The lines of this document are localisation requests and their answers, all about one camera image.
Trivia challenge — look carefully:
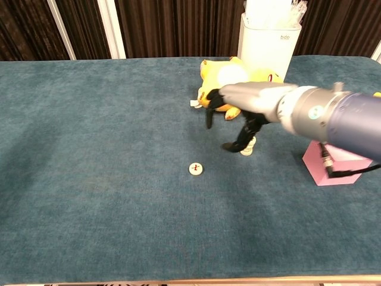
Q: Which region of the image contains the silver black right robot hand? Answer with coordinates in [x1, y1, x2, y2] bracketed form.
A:
[205, 80, 301, 154]

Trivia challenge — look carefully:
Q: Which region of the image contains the white plastic bin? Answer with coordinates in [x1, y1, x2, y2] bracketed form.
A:
[240, 0, 303, 84]

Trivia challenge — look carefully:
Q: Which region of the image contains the yellow plush duck toy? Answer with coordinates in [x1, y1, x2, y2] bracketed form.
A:
[189, 56, 285, 121]

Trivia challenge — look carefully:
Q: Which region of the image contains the pink foam cube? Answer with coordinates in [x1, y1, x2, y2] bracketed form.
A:
[302, 139, 374, 187]

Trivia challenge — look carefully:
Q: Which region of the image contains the clear wrapped straws bundle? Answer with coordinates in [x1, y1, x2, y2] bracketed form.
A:
[290, 0, 309, 26]

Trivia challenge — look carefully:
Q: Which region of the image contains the black pleated curtain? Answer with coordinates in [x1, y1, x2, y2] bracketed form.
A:
[0, 0, 381, 62]

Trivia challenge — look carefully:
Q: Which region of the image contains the teal table cloth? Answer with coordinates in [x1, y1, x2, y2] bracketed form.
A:
[0, 55, 381, 284]

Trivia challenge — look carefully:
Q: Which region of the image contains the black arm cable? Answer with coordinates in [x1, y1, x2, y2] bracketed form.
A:
[320, 142, 381, 179]

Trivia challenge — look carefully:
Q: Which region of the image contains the wide white frame post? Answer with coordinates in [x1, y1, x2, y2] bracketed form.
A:
[98, 0, 127, 60]

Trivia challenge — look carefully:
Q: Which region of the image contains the thin grey frame post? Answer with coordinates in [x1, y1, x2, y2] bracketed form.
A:
[46, 0, 77, 60]

